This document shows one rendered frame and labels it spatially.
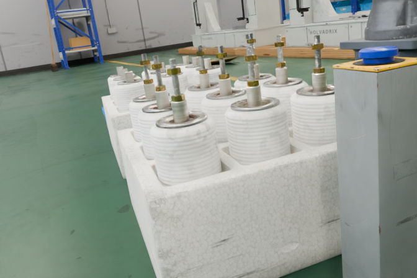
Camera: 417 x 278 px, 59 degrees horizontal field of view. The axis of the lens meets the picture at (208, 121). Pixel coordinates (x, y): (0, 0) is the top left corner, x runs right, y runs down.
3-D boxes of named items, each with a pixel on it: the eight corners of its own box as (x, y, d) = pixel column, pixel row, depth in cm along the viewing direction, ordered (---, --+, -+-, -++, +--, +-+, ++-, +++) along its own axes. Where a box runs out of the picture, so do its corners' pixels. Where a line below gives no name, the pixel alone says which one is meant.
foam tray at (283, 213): (277, 163, 97) (271, 97, 93) (394, 234, 61) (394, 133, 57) (131, 203, 86) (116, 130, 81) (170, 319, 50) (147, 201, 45)
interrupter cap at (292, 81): (266, 90, 67) (266, 87, 67) (260, 84, 74) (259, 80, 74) (307, 85, 67) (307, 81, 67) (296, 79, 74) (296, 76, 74)
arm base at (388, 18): (394, 32, 90) (394, -11, 87) (459, 29, 76) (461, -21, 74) (349, 41, 84) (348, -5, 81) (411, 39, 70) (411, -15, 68)
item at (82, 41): (89, 48, 630) (87, 36, 624) (92, 48, 607) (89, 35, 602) (71, 50, 617) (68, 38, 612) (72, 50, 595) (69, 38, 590)
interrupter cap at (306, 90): (288, 98, 59) (288, 94, 59) (306, 87, 65) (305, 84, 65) (336, 98, 55) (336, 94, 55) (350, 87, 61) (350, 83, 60)
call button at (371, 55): (378, 62, 44) (378, 44, 43) (406, 64, 40) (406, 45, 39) (351, 67, 42) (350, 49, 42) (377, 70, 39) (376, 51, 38)
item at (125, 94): (154, 134, 114) (144, 77, 110) (161, 143, 105) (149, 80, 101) (123, 141, 111) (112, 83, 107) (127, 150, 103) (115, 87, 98)
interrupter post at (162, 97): (161, 111, 62) (157, 92, 61) (154, 110, 64) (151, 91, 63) (173, 108, 63) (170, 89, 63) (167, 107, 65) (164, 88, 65)
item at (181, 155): (183, 213, 64) (167, 113, 59) (236, 217, 60) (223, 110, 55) (157, 246, 55) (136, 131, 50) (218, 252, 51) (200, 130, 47)
